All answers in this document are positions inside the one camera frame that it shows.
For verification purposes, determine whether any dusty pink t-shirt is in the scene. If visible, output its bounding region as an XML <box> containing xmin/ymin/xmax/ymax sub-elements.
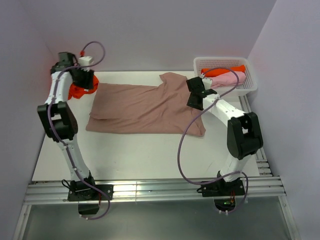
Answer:
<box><xmin>86</xmin><ymin>72</ymin><xmax>206</xmax><ymax>137</ymax></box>

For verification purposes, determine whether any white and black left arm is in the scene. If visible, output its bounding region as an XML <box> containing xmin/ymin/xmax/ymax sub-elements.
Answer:
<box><xmin>37</xmin><ymin>52</ymin><xmax>98</xmax><ymax>200</ymax></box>

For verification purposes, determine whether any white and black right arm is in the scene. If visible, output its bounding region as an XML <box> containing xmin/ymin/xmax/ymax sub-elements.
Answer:
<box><xmin>186</xmin><ymin>77</ymin><xmax>263</xmax><ymax>195</ymax></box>

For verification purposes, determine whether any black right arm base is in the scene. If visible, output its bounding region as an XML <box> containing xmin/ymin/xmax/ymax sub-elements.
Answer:
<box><xmin>196</xmin><ymin>179</ymin><xmax>246</xmax><ymax>213</ymax></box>

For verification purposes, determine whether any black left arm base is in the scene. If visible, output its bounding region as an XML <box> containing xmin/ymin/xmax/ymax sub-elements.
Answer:
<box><xmin>61</xmin><ymin>177</ymin><xmax>114</xmax><ymax>217</ymax></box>

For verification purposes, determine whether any crumpled orange t-shirt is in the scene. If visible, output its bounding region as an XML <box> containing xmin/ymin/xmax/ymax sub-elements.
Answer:
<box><xmin>68</xmin><ymin>75</ymin><xmax>99</xmax><ymax>100</ymax></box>

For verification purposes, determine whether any white perforated plastic basket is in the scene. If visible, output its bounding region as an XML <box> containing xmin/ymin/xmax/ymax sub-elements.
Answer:
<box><xmin>193</xmin><ymin>56</ymin><xmax>258</xmax><ymax>97</ymax></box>

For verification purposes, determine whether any rolled light pink t-shirt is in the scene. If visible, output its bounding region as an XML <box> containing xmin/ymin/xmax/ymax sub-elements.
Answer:
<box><xmin>212</xmin><ymin>71</ymin><xmax>246</xmax><ymax>89</ymax></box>

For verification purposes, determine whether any rolled orange t-shirt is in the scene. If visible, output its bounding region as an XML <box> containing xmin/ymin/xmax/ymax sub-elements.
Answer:
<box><xmin>200</xmin><ymin>65</ymin><xmax>246</xmax><ymax>77</ymax></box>

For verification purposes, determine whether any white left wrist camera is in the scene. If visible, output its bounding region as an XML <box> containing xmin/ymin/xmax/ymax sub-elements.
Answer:
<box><xmin>78</xmin><ymin>55</ymin><xmax>94</xmax><ymax>67</ymax></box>

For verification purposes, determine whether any aluminium frame rail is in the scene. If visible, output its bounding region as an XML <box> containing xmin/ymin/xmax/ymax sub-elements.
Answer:
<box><xmin>23</xmin><ymin>176</ymin><xmax>286</xmax><ymax>205</ymax></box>

